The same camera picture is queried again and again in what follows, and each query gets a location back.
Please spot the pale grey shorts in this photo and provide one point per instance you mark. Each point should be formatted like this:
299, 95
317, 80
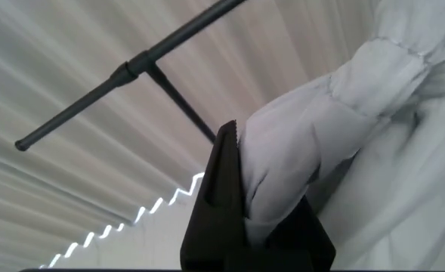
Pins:
320, 132

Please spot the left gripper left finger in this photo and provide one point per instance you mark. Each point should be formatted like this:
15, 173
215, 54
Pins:
214, 211

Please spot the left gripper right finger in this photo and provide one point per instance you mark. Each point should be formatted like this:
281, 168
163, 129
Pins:
301, 242

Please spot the black clothes rack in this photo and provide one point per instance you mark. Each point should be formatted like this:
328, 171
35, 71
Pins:
131, 66

